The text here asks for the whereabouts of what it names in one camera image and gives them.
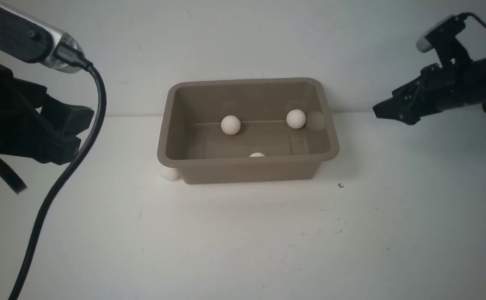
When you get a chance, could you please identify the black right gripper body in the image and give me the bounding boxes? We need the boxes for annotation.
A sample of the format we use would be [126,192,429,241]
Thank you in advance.
[393,65,460,118]

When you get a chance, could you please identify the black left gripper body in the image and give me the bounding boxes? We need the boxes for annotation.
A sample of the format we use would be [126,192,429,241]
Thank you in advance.
[0,64,50,159]

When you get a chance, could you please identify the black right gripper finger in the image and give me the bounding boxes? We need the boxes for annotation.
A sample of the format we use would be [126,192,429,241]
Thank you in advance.
[372,97,404,121]
[398,113,421,125]

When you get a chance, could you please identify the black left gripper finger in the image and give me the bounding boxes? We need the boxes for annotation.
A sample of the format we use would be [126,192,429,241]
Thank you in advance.
[40,95,95,135]
[26,125,81,165]

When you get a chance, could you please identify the white ping-pong ball black mark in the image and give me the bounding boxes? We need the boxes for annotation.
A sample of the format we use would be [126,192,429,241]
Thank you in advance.
[221,115,241,135]

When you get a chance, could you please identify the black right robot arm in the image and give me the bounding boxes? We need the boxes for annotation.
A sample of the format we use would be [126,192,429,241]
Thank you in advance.
[373,58,486,125]

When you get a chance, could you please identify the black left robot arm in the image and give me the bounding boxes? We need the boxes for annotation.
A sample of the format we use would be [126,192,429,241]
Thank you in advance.
[0,65,95,193]

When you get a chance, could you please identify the white ball beside bin corner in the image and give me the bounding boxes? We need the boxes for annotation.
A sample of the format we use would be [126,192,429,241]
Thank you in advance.
[160,165,179,182]

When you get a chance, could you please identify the taupe plastic storage bin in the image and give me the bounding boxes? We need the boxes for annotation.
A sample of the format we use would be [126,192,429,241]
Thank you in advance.
[157,77,340,185]

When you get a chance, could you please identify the black left camera cable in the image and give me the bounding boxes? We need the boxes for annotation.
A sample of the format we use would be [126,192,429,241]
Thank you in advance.
[9,46,107,300]

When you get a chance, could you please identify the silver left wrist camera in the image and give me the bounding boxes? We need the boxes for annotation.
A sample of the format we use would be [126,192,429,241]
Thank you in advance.
[0,1,92,74]

